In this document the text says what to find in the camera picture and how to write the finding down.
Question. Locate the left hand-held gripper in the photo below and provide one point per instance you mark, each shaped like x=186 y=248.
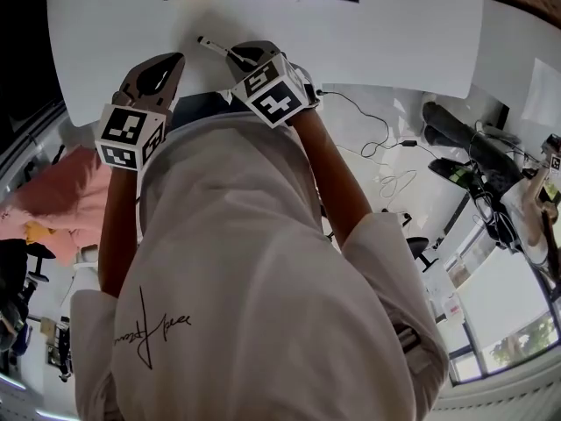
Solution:
x=127 y=138

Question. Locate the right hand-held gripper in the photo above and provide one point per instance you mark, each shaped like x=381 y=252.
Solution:
x=276 y=99

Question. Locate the black and white marker pen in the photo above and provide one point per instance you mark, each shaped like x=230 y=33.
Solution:
x=210 y=44

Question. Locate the person's right forearm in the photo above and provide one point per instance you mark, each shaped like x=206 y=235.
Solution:
x=333 y=178

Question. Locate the black office chair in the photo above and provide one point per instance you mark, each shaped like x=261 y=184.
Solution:
x=421 y=248

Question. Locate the pink cloth bundle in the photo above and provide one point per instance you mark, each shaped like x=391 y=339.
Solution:
x=57 y=200

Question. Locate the black power adapter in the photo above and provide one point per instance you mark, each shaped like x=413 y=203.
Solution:
x=409 y=143

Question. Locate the yellow cushion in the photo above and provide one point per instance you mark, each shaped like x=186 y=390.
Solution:
x=39 y=233

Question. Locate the person's white shirt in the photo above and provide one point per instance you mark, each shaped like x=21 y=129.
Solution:
x=263 y=279

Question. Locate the white upright panel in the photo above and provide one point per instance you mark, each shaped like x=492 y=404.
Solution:
x=499 y=59

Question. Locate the large window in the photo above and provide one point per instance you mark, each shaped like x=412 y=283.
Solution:
x=504 y=296

